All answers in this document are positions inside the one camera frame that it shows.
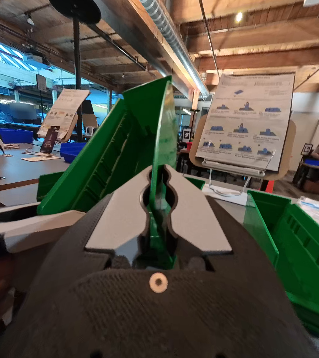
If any flat wooden frame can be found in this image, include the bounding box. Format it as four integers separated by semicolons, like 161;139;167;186
21;155;62;162

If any green plastic bin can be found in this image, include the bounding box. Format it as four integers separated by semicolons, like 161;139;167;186
37;75;178;270
38;172;206;209
243;190;319;340

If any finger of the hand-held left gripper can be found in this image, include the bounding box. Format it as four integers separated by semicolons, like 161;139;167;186
0;209;86;254
0;202;42;225

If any grey desk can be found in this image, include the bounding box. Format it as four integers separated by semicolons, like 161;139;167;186
0;173;319;358
0;143;73;196

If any silver air duct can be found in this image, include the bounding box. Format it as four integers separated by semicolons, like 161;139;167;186
141;0;211;99

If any printed instruction sheet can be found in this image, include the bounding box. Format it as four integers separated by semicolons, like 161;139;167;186
196;73;295;172
38;90;90;139

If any black pole with round top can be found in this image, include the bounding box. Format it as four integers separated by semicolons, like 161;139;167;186
49;0;102;142

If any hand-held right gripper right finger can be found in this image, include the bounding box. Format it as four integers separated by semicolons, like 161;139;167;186
164;165;234;255

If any white blue paper sheet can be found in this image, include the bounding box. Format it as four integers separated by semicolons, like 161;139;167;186
298;196;319;234

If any brown printed packet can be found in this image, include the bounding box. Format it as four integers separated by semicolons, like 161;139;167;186
40;126;61;154

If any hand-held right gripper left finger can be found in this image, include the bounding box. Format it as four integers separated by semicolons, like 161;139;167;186
85;165;153;259

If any white ceiling projector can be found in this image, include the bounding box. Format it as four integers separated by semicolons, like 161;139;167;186
25;53;50;68

